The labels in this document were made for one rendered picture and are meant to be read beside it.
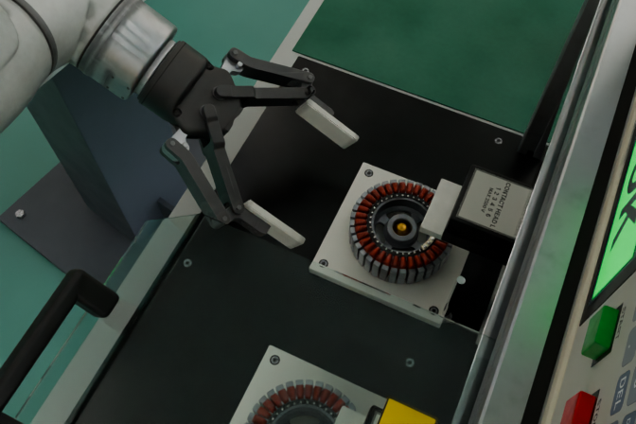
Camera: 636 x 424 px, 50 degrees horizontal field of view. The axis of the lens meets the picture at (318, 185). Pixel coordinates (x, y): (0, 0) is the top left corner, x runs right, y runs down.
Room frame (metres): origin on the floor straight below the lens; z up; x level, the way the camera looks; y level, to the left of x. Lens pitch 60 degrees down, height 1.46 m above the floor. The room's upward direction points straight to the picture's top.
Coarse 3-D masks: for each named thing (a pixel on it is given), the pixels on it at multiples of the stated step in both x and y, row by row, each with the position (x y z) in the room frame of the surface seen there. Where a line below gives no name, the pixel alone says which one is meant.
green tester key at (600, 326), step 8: (600, 312) 0.10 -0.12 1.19; (608, 312) 0.10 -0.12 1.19; (616, 312) 0.10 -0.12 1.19; (592, 320) 0.10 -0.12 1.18; (600, 320) 0.09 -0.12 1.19; (608, 320) 0.09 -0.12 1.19; (616, 320) 0.09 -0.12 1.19; (592, 328) 0.09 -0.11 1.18; (600, 328) 0.09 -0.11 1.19; (608, 328) 0.09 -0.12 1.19; (592, 336) 0.09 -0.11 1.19; (600, 336) 0.09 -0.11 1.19; (608, 336) 0.09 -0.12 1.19; (584, 344) 0.09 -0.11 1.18; (592, 344) 0.08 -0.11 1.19; (600, 344) 0.08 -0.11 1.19; (608, 344) 0.08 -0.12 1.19; (584, 352) 0.08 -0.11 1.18; (592, 352) 0.08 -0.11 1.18; (600, 352) 0.08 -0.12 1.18
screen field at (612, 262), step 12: (624, 192) 0.18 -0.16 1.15; (624, 204) 0.17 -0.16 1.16; (624, 216) 0.16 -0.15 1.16; (612, 228) 0.16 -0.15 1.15; (624, 228) 0.15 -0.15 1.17; (612, 240) 0.15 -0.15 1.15; (624, 240) 0.14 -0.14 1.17; (612, 252) 0.14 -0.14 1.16; (624, 252) 0.13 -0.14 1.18; (612, 264) 0.13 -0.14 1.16; (624, 264) 0.12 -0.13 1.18; (600, 276) 0.13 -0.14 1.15; (612, 276) 0.12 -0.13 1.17; (600, 288) 0.12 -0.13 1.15
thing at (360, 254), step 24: (384, 192) 0.37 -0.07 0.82; (408, 192) 0.37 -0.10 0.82; (432, 192) 0.37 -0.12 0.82; (360, 216) 0.34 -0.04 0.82; (384, 216) 0.35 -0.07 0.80; (408, 216) 0.34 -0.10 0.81; (360, 240) 0.31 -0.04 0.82; (408, 240) 0.32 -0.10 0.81; (432, 240) 0.31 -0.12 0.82; (384, 264) 0.28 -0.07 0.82; (408, 264) 0.28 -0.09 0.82; (432, 264) 0.29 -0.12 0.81
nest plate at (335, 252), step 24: (360, 168) 0.42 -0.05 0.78; (360, 192) 0.39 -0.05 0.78; (336, 216) 0.36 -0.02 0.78; (336, 240) 0.33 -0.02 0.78; (384, 240) 0.33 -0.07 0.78; (336, 264) 0.30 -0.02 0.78; (360, 264) 0.30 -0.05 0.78; (456, 264) 0.30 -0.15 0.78; (384, 288) 0.27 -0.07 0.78; (408, 288) 0.27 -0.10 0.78; (432, 288) 0.27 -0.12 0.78
